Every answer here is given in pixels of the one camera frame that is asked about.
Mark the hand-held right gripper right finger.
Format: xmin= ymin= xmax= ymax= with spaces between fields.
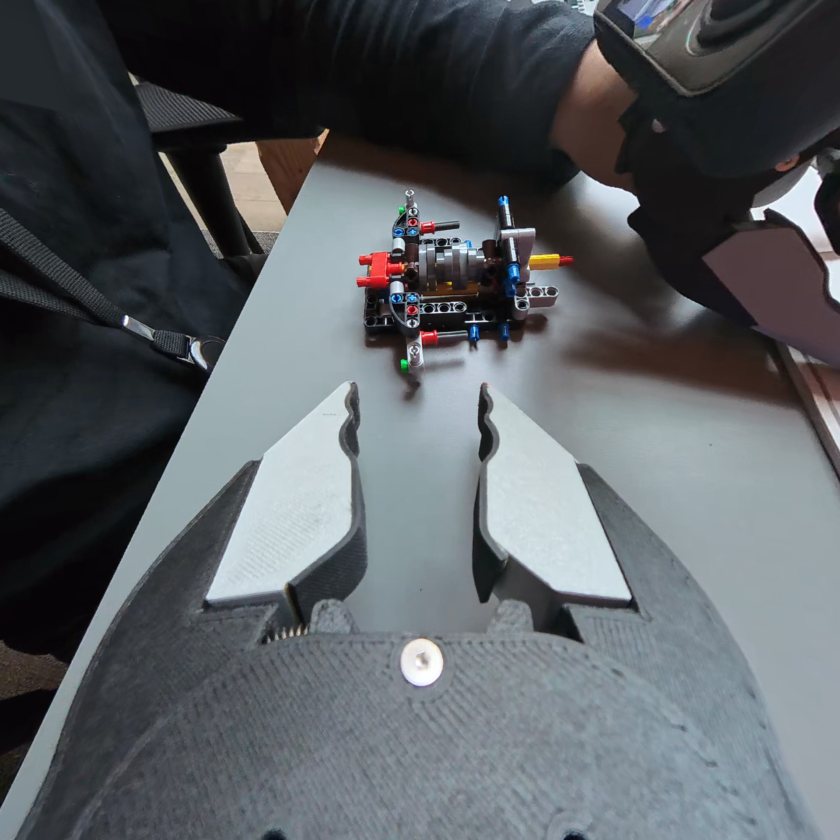
xmin=472 ymin=382 xmax=634 ymax=608

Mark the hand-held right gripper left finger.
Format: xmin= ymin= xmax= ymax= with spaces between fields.
xmin=205 ymin=381 xmax=368 ymax=624

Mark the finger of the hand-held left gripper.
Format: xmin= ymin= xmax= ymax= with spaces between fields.
xmin=701 ymin=210 xmax=840 ymax=365

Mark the lego chassis assembly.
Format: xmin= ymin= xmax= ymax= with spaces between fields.
xmin=357 ymin=189 xmax=575 ymax=395

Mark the person's left forearm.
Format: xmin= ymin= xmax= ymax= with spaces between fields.
xmin=98 ymin=0 xmax=595 ymax=188

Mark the person's left hand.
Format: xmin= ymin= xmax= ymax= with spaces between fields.
xmin=550 ymin=39 xmax=641 ymax=194

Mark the wooden table leg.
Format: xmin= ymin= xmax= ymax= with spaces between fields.
xmin=256 ymin=130 xmax=329 ymax=214

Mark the black chair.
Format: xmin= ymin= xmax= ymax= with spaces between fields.
xmin=134 ymin=79 xmax=270 ymax=260

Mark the black lanyard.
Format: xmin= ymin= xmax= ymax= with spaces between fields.
xmin=0 ymin=209 xmax=227 ymax=376

